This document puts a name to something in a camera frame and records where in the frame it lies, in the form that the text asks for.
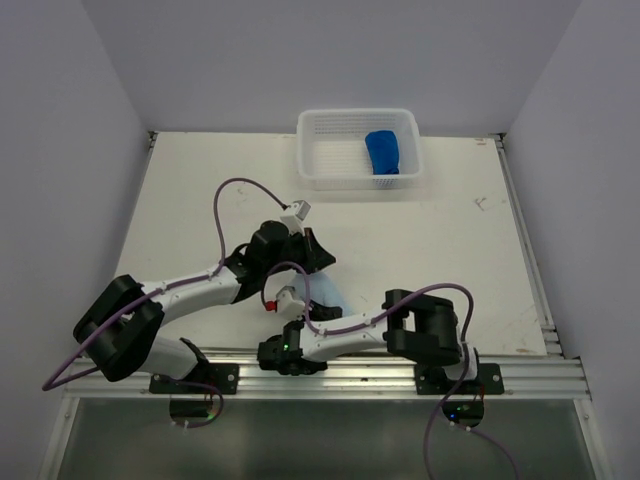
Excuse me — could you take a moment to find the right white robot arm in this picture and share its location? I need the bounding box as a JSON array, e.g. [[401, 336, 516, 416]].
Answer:
[[257, 287, 505, 396]]

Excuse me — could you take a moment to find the aluminium mounting rail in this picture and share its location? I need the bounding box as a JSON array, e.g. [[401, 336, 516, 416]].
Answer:
[[64, 349, 591, 401]]

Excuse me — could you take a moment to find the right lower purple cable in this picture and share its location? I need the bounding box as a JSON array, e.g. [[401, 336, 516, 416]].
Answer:
[[449, 419, 521, 480]]

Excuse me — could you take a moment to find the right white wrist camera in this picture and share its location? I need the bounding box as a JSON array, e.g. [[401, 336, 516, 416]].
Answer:
[[276, 286, 306, 321]]

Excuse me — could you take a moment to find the dark blue towel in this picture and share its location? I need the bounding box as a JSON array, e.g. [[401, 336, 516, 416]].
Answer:
[[365, 130, 400, 175]]

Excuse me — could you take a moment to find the purple cable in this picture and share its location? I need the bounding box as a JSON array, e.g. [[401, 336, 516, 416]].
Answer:
[[169, 379, 225, 429], [261, 261, 476, 480], [449, 419, 521, 480], [40, 177, 287, 392]]

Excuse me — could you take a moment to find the light blue towel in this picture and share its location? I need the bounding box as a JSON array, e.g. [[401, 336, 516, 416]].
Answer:
[[288, 272, 354, 316]]

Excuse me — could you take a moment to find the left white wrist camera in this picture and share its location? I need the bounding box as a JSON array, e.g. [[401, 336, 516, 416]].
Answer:
[[280, 200, 311, 234]]

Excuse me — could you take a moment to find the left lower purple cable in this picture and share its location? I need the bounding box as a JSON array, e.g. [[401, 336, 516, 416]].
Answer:
[[169, 379, 225, 429]]

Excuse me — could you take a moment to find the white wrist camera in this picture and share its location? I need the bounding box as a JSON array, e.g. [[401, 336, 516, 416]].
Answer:
[[276, 286, 306, 321], [280, 200, 311, 234]]

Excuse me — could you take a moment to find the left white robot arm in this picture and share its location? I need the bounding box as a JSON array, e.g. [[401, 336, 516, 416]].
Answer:
[[73, 221, 336, 393]]

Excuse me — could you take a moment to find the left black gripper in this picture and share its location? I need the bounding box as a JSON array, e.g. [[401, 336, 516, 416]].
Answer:
[[263, 227, 335, 276]]

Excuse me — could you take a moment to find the white perforated plastic basket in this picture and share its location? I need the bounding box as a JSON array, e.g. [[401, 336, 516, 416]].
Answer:
[[296, 108, 425, 191]]

